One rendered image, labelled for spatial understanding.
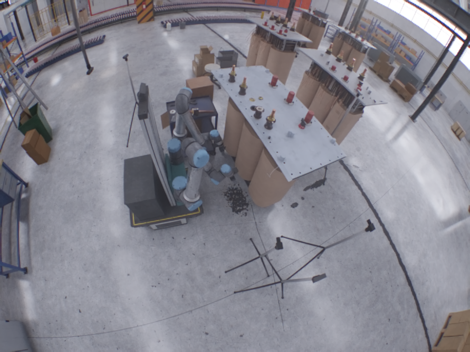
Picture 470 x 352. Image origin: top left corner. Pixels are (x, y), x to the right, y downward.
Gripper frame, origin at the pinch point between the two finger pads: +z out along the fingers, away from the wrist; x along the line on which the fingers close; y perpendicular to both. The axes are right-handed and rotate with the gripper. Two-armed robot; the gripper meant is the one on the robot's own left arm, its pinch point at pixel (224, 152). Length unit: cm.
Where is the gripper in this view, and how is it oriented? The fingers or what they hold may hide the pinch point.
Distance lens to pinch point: 228.5
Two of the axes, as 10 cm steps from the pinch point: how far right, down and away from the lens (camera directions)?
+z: 2.9, 5.4, 7.9
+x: -1.4, -7.9, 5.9
